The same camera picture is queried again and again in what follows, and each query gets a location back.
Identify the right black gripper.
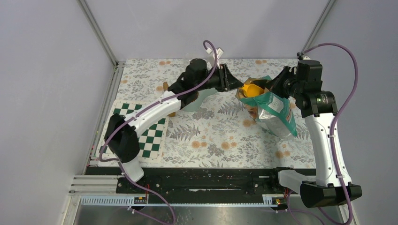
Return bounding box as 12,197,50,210
265,66,304,98

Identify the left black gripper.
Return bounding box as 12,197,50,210
195,63,243,91

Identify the orange plastic scoop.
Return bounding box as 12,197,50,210
242,84,265,98

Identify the green pet food bag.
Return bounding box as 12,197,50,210
236,76,297,139

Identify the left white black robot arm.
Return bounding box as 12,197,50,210
103,59,244,193

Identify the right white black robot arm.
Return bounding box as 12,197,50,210
266,60,362,208

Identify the mint double pet bowl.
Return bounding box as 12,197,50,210
182,88,218,112

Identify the floral patterned table mat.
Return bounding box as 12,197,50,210
106,58,331,169

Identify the brown wooden rolling pin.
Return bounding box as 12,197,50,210
163,82,176,118

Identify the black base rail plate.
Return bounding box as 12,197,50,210
85,167,316,205

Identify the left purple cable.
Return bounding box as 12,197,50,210
99,40,218,225

